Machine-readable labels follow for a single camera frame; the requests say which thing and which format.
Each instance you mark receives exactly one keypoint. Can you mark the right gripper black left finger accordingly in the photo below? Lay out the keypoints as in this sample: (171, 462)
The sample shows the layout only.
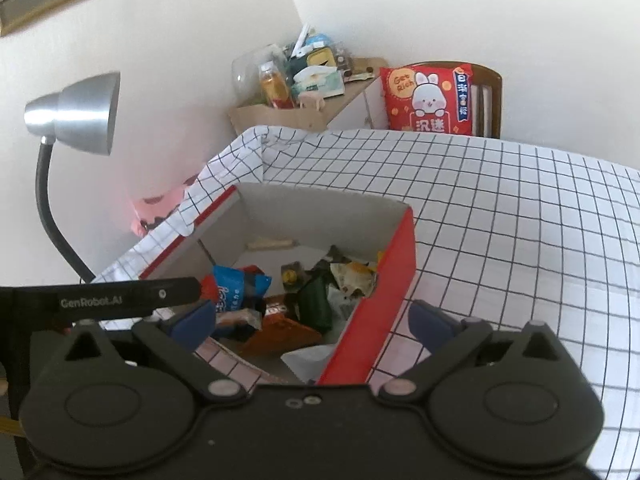
(91, 408)

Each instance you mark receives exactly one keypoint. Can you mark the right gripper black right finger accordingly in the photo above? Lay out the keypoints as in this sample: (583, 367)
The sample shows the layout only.
(499, 397)

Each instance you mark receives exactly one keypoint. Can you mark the blue snack bag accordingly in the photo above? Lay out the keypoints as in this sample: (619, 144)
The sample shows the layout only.
(241, 295)

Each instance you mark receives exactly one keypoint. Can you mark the orange-brown snack bag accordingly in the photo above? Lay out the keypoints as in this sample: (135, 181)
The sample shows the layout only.
(281, 330)

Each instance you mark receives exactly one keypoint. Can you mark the egg print snack packet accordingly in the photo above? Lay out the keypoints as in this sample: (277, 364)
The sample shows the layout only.
(354, 278)

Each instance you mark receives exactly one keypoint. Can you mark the dark green snack packet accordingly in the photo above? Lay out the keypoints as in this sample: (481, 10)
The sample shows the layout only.
(313, 305)

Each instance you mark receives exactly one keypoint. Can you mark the small black yellow packet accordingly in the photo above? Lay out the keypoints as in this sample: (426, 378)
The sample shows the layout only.
(293, 275)

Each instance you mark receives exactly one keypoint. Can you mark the large red snack bag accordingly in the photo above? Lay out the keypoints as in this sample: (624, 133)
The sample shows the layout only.
(209, 289)

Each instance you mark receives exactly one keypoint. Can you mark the black snack packet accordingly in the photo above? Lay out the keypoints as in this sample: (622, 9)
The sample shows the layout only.
(323, 266)

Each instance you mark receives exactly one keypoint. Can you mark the white black grid tablecloth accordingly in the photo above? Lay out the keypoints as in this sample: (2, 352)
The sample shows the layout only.
(504, 231)

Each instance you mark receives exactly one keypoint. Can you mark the silver desk lamp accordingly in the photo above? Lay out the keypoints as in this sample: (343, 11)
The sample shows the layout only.
(71, 124)

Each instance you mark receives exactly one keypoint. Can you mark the red cardboard box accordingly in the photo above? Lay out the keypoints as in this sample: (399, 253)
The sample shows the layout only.
(360, 225)

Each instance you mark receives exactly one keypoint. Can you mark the red rabbit cushion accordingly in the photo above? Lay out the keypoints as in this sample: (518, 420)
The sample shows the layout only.
(429, 98)

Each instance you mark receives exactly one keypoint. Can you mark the wooden chair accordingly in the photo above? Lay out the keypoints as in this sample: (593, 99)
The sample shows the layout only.
(488, 86)

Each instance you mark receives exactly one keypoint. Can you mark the clear glass jar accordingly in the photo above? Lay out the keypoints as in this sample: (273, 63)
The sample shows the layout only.
(245, 72)

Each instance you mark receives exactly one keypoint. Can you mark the wooden side cabinet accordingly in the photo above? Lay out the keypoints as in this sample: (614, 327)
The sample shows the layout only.
(361, 106)

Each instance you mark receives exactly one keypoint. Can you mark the orange drink bottle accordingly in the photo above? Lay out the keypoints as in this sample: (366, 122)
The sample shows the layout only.
(274, 86)

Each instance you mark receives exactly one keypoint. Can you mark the tissue pack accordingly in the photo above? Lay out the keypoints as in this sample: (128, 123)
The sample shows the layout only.
(326, 80)

